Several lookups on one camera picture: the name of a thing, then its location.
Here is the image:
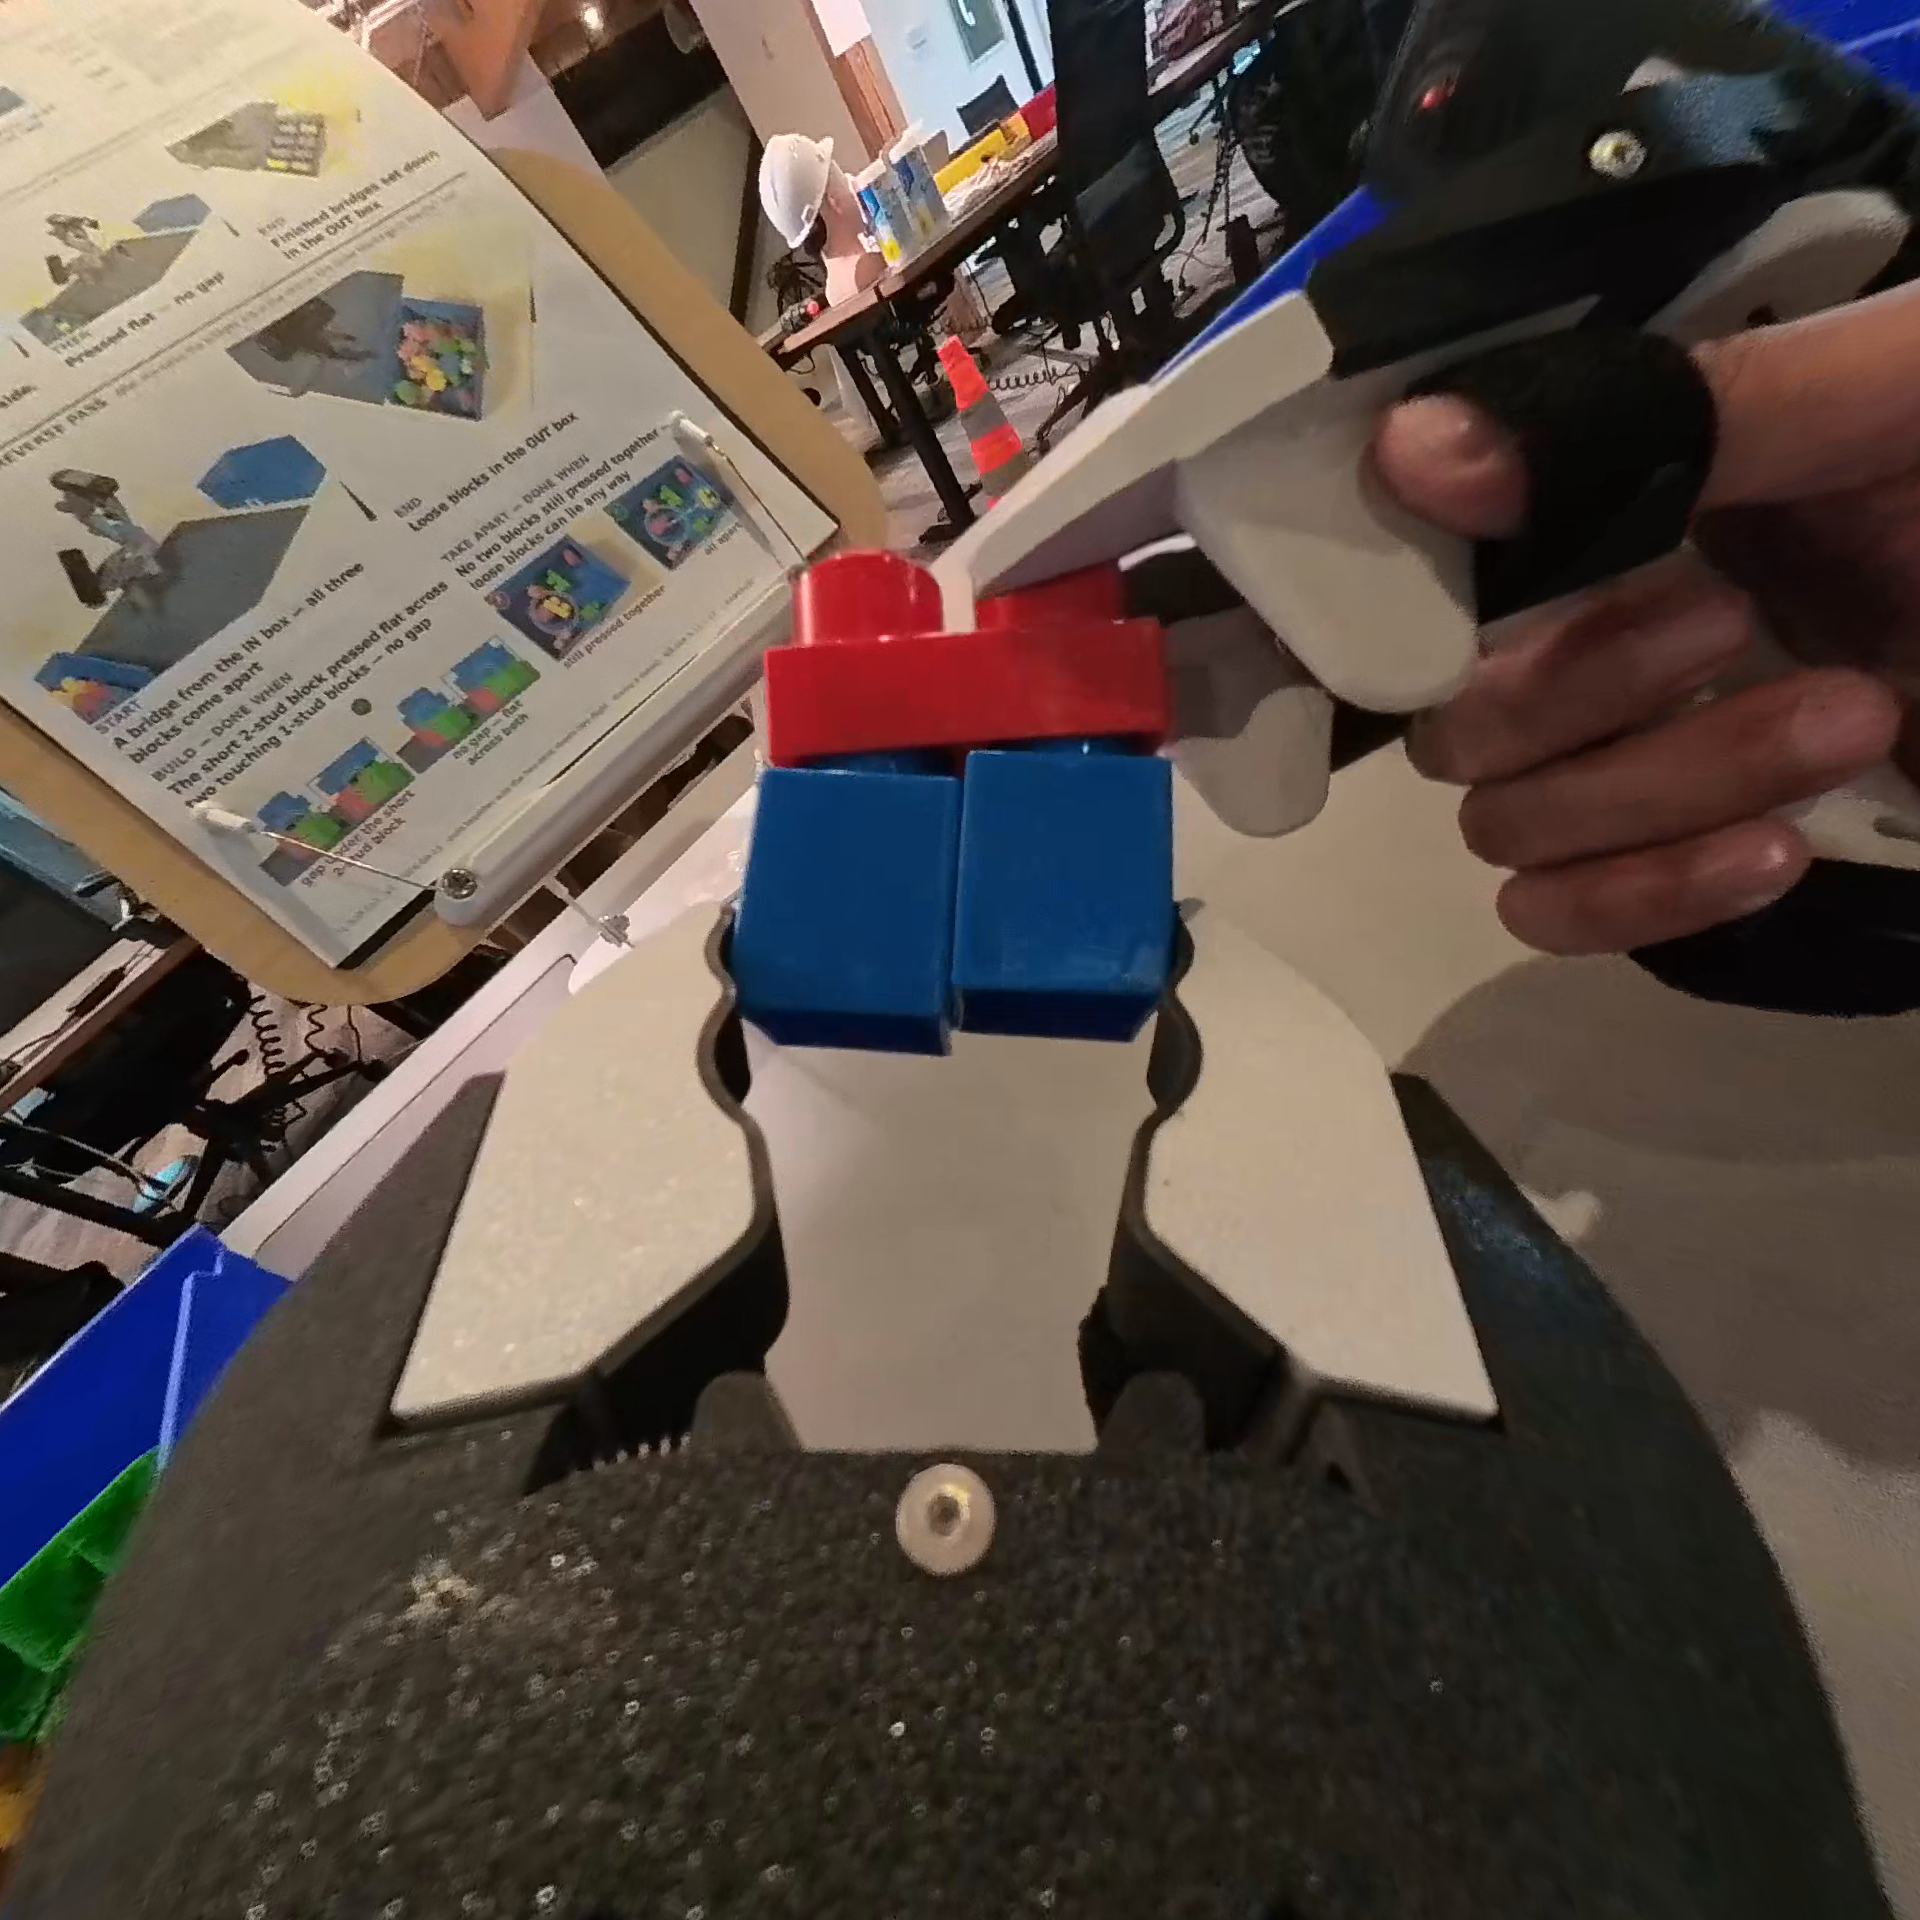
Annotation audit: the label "black office chair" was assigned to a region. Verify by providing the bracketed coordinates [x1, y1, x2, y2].
[1042, 0, 1203, 324]

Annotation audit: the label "white hard hat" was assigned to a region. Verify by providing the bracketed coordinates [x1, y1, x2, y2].
[757, 132, 861, 249]

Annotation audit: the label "white wipes canisters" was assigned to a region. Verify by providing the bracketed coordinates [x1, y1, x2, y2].
[854, 142, 951, 272]

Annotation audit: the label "orange traffic cone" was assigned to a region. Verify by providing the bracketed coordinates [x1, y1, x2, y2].
[937, 335, 1027, 485]

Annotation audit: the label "blue single-stud toy block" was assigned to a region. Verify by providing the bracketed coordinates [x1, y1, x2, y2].
[949, 750, 1176, 1040]
[734, 755, 962, 1051]

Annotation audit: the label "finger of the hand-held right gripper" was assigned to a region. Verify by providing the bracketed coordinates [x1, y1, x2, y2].
[934, 288, 1341, 601]
[1162, 611, 1341, 840]

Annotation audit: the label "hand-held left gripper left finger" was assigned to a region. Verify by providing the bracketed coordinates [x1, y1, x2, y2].
[390, 906, 794, 1423]

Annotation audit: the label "wooden background table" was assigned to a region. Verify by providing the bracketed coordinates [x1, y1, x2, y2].
[762, 149, 1083, 533]

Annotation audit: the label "wooden instruction board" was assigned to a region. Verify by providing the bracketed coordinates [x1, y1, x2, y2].
[0, 0, 888, 1008]

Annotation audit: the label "person's right hand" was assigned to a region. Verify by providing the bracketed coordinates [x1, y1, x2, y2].
[1372, 312, 1920, 957]

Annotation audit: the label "red two-stud toy block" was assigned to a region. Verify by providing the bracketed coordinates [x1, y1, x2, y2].
[762, 551, 1172, 760]

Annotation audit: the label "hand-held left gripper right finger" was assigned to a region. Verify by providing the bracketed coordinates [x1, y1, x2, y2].
[1107, 903, 1502, 1423]

